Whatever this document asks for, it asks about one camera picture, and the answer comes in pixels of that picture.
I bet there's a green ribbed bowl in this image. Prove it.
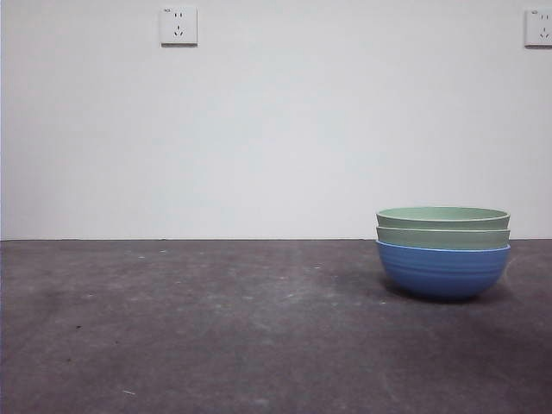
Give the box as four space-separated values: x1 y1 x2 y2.
375 224 512 250
375 206 513 230

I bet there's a white wall socket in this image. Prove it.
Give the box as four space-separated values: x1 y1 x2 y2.
524 7 552 48
160 4 199 47

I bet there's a blue ribbed bowl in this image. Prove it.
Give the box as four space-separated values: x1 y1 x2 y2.
374 239 512 302

